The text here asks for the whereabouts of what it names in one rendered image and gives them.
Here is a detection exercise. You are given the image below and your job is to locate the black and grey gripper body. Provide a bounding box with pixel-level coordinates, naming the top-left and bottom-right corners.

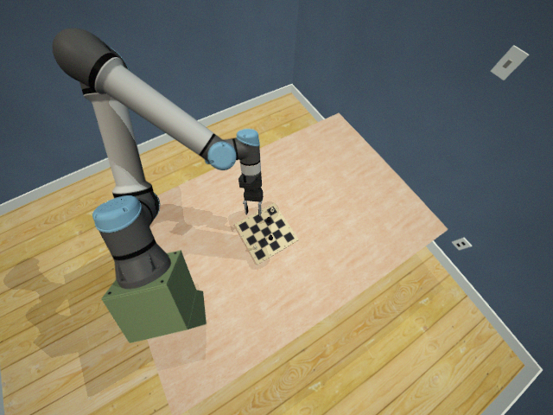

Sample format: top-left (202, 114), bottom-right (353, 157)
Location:
top-left (238, 161), bottom-right (264, 202)

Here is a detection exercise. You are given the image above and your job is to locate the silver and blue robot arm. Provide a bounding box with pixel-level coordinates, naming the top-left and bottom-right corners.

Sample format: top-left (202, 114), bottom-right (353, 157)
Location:
top-left (52, 28), bottom-right (260, 289)

